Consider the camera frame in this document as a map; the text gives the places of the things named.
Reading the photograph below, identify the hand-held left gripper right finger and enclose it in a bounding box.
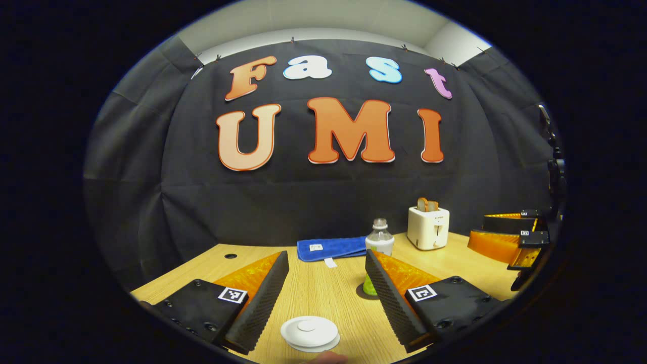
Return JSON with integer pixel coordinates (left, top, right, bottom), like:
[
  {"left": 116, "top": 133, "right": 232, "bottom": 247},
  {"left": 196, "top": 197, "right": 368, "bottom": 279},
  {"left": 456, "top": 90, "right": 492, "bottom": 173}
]
[{"left": 364, "top": 248, "right": 507, "bottom": 355}]

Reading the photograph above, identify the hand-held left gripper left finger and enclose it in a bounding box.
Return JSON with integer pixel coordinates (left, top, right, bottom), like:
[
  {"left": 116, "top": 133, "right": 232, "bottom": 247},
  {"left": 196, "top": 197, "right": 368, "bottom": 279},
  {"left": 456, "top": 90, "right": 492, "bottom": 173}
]
[{"left": 152, "top": 250, "right": 290, "bottom": 355}]

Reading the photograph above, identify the white teacup lid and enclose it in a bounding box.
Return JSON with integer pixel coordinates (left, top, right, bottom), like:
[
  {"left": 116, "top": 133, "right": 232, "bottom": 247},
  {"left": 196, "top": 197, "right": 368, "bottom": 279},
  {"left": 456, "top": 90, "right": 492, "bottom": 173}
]
[{"left": 281, "top": 316, "right": 339, "bottom": 348}]

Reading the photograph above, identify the clear water bottle white label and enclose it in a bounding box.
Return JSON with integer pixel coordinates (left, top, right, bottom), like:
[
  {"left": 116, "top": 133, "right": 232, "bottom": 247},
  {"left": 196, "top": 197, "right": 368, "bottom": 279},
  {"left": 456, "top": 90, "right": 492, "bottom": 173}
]
[{"left": 362, "top": 218, "right": 395, "bottom": 297}]

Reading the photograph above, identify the white teacup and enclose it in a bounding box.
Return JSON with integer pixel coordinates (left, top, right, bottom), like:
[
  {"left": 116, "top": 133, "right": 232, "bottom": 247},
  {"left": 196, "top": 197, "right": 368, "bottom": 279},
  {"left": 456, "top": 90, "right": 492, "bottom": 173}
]
[{"left": 287, "top": 334, "right": 341, "bottom": 353}]

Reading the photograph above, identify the white toaster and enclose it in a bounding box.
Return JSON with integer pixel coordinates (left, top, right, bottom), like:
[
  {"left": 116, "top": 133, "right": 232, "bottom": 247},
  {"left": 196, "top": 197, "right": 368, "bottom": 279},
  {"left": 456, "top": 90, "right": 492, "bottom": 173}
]
[{"left": 407, "top": 205, "right": 450, "bottom": 251}]

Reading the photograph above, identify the blue towel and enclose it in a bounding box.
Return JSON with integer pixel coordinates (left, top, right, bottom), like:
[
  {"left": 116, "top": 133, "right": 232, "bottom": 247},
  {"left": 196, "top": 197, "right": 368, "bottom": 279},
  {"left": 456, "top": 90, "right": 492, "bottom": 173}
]
[{"left": 297, "top": 236, "right": 368, "bottom": 268}]

